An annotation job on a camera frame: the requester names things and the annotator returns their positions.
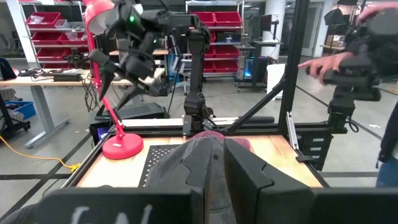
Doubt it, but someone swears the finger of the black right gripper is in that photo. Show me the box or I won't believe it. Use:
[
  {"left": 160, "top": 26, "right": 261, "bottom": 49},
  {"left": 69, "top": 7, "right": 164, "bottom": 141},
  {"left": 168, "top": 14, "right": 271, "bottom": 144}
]
[
  {"left": 89, "top": 49, "right": 119, "bottom": 101},
  {"left": 115, "top": 82, "right": 162, "bottom": 111}
]

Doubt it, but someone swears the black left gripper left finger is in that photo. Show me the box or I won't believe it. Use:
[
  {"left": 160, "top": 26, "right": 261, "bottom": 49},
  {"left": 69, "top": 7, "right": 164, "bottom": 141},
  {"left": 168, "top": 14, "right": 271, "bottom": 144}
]
[{"left": 185, "top": 138, "right": 224, "bottom": 190}]

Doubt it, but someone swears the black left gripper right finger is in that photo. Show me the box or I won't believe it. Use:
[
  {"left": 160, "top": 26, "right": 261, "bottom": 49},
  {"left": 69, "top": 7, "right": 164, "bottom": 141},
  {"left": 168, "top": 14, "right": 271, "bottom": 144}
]
[{"left": 223, "top": 138, "right": 315, "bottom": 224}]

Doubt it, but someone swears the dark grey baseball cap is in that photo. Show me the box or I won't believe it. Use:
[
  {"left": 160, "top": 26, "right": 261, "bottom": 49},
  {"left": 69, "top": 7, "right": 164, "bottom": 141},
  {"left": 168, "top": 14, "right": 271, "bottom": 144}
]
[{"left": 143, "top": 136, "right": 233, "bottom": 224}]

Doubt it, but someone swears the maroon baseball cap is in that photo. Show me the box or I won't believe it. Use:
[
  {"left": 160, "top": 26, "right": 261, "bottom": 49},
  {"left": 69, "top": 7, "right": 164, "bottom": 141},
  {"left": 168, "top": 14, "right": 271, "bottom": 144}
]
[{"left": 192, "top": 130, "right": 252, "bottom": 152}]

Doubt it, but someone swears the black computer case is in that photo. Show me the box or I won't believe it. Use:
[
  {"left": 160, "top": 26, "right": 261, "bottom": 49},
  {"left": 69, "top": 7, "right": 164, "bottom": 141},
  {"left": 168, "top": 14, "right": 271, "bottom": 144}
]
[{"left": 89, "top": 102, "right": 171, "bottom": 147}]

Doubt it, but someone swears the black power supply box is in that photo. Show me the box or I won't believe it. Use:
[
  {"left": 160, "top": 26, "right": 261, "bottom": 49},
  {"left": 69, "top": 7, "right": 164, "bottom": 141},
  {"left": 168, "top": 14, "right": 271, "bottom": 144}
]
[{"left": 52, "top": 72, "right": 83, "bottom": 83}]

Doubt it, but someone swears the black perforated metal stand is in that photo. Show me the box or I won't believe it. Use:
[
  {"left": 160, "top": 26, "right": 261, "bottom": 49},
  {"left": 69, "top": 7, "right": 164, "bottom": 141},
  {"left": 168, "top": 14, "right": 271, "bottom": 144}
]
[{"left": 138, "top": 144, "right": 187, "bottom": 188}]

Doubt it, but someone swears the red desk lamp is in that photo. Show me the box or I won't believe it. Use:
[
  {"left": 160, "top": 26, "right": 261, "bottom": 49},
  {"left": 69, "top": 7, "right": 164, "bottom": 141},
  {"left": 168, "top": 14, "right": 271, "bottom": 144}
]
[{"left": 82, "top": 0, "right": 145, "bottom": 161}]

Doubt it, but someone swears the shelf with red bins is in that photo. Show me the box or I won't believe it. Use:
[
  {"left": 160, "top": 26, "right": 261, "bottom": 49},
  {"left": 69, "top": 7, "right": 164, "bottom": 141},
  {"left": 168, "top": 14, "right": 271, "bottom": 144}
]
[
  {"left": 185, "top": 0, "right": 246, "bottom": 78},
  {"left": 17, "top": 0, "right": 91, "bottom": 70}
]

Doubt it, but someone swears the black gas spring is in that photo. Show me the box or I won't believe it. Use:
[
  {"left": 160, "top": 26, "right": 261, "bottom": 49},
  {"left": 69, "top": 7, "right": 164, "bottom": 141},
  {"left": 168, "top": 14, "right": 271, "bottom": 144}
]
[{"left": 214, "top": 116, "right": 276, "bottom": 124}]

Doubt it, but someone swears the wooden workbench with grey legs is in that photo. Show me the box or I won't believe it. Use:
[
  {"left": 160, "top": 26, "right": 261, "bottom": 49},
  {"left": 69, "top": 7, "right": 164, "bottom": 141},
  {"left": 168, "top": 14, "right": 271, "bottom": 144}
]
[{"left": 0, "top": 67, "right": 166, "bottom": 149}]

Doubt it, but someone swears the black labelled control box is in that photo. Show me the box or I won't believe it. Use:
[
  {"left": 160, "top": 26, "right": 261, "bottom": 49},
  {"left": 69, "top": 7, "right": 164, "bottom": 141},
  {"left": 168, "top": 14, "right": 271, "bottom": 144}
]
[{"left": 300, "top": 130, "right": 332, "bottom": 171}]

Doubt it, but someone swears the blue plastic bin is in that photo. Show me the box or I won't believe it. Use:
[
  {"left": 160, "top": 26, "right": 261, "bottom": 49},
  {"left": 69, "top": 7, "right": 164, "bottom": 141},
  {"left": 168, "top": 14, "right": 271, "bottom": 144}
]
[{"left": 4, "top": 100, "right": 37, "bottom": 121}]

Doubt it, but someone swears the black bag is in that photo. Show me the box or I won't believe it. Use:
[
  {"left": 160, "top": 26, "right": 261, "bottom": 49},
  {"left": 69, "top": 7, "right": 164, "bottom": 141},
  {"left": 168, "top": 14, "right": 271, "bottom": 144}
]
[{"left": 0, "top": 57, "right": 18, "bottom": 81}]

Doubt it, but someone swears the white box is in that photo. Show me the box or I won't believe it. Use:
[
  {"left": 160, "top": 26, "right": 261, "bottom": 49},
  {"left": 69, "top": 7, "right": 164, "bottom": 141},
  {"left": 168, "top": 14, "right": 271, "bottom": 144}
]
[{"left": 266, "top": 63, "right": 287, "bottom": 101}]

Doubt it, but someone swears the black equipment cart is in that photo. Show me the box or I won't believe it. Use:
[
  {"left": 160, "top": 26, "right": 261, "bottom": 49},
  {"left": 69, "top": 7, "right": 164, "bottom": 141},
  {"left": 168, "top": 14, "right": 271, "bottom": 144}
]
[{"left": 233, "top": 14, "right": 269, "bottom": 93}]

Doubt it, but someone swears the person's hand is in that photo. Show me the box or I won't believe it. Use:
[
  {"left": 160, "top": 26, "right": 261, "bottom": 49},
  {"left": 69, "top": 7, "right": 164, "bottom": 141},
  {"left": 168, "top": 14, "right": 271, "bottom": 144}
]
[
  {"left": 356, "top": 2, "right": 398, "bottom": 24},
  {"left": 297, "top": 51, "right": 356, "bottom": 85}
]

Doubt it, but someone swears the person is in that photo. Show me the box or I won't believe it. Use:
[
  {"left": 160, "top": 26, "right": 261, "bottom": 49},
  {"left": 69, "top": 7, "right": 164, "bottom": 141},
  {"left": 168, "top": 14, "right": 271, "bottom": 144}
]
[{"left": 375, "top": 101, "right": 398, "bottom": 189}]

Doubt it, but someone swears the yellow extension cable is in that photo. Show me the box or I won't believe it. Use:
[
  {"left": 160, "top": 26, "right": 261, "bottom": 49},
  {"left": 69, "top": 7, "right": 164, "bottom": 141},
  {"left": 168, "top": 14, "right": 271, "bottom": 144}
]
[{"left": 0, "top": 135, "right": 82, "bottom": 172}]

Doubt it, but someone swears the black aluminium table frame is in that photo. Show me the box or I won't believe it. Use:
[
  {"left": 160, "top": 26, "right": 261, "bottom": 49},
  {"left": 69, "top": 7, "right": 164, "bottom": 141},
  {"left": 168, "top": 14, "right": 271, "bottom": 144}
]
[{"left": 62, "top": 0, "right": 331, "bottom": 190}]

